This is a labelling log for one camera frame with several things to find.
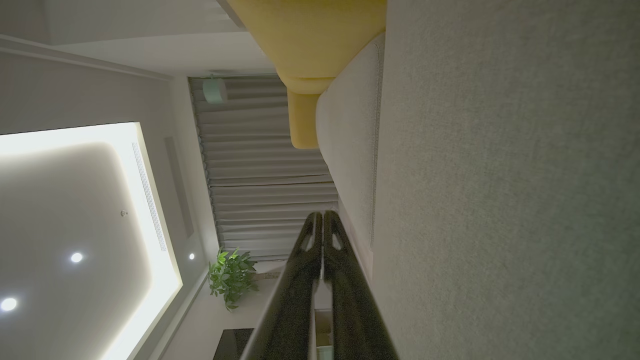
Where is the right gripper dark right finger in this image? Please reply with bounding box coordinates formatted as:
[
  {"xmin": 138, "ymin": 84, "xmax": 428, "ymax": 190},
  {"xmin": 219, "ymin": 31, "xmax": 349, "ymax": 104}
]
[{"xmin": 323, "ymin": 210, "xmax": 399, "ymax": 360}]

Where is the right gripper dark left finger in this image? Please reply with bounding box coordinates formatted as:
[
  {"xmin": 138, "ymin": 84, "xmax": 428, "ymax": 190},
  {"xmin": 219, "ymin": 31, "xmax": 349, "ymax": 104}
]
[{"xmin": 240, "ymin": 211, "xmax": 324, "ymax": 360}]

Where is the green leafy potted tree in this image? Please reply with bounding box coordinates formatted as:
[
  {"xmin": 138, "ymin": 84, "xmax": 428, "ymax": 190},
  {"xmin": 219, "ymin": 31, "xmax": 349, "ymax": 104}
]
[{"xmin": 208, "ymin": 248, "xmax": 259, "ymax": 312}]

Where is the black flat television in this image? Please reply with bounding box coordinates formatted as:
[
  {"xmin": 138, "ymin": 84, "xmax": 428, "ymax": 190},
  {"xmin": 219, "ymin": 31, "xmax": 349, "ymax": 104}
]
[{"xmin": 213, "ymin": 328, "xmax": 255, "ymax": 360}]

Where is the grey pleated curtain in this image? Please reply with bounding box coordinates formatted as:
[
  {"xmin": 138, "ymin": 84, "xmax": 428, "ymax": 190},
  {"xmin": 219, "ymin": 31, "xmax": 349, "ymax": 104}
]
[{"xmin": 188, "ymin": 75, "xmax": 341, "ymax": 262}]

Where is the grey sofa seat cushion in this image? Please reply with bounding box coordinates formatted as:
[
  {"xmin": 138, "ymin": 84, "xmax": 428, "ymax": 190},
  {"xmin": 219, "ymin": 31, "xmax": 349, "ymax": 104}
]
[{"xmin": 315, "ymin": 34, "xmax": 387, "ymax": 281}]

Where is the linear ceiling air vent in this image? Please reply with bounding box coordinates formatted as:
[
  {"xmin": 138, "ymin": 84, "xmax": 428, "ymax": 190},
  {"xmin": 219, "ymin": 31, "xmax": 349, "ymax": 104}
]
[{"xmin": 131, "ymin": 141, "xmax": 168, "ymax": 252}]

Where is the large grey sofa chaise cushion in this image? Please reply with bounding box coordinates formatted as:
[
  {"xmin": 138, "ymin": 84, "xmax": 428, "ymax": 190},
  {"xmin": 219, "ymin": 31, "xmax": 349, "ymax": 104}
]
[{"xmin": 371, "ymin": 0, "xmax": 640, "ymax": 360}]

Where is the yellow sofa backrest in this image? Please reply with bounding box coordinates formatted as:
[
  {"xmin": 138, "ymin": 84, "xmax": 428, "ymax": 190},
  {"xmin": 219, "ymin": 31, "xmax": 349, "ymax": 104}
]
[{"xmin": 227, "ymin": 0, "xmax": 388, "ymax": 150}]

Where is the white round wall-mounted device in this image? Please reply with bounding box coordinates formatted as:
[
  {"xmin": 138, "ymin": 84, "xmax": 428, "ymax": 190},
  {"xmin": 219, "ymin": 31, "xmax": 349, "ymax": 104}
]
[{"xmin": 202, "ymin": 75, "xmax": 229, "ymax": 105}]

